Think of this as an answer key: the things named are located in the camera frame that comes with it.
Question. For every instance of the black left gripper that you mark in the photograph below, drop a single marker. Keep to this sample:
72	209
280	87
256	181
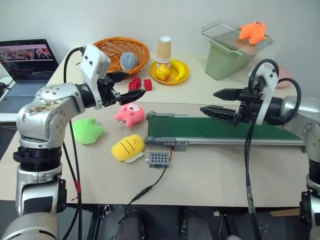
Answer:
107	91

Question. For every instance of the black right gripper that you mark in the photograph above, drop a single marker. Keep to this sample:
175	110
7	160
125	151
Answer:
246	107

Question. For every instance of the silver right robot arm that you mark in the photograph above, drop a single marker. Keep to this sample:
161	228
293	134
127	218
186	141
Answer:
310	130

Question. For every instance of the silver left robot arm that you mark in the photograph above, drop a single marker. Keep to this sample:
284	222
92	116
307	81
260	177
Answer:
50	100

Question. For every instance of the green belt mini conveyor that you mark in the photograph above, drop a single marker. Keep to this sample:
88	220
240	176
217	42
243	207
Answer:
200	130

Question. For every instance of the wide red building block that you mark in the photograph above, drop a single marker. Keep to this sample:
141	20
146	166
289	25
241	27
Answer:
135	84

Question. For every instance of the narrow red building block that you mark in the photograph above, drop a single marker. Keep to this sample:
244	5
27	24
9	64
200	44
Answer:
148	85

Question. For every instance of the grey-blue plush toy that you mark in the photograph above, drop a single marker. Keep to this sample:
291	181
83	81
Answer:
129	61

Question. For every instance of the pink plush toy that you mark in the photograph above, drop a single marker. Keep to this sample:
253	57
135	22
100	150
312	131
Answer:
130	113

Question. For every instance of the yellow plastic plate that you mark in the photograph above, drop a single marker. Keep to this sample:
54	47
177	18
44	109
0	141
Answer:
160	81

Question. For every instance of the yellow toy fruit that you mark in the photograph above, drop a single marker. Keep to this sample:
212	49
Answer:
163	72

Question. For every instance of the pale green plastic bin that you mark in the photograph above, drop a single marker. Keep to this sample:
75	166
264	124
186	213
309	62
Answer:
225	62

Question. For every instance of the orange wicker basket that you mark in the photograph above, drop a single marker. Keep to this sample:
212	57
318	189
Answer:
112	45

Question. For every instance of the yellow toy banana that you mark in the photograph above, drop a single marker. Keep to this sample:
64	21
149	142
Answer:
182	70

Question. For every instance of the tan paper cup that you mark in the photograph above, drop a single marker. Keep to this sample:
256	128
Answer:
164	50

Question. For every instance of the green plush toy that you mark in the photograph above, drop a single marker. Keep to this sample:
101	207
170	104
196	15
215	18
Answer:
87	131

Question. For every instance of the yellow plush toy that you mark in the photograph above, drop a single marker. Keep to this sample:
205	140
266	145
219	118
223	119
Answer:
127	147

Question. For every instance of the clear plastic lid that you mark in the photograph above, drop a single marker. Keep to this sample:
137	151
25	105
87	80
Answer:
225	37

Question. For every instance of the pink plastic plate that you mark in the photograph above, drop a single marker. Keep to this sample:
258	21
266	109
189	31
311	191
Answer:
283	77

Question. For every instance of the orange plush toy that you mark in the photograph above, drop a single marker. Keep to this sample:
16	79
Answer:
252	32

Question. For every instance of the grey perforated control box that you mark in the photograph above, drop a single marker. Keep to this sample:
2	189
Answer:
157	160

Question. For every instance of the open grey laptop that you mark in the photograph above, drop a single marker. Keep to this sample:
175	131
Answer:
25	87

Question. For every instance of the dark rounded shape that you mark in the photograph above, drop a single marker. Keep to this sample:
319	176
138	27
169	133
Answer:
197	225
132	226

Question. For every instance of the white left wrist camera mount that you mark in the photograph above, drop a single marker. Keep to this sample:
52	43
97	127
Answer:
93	62

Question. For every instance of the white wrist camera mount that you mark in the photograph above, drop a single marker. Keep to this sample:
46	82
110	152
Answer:
268	82
93	62

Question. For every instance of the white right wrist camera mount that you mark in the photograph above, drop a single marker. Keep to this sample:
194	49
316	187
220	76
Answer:
268	82

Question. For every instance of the black metal table frame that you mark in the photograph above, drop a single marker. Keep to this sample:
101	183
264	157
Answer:
96	222

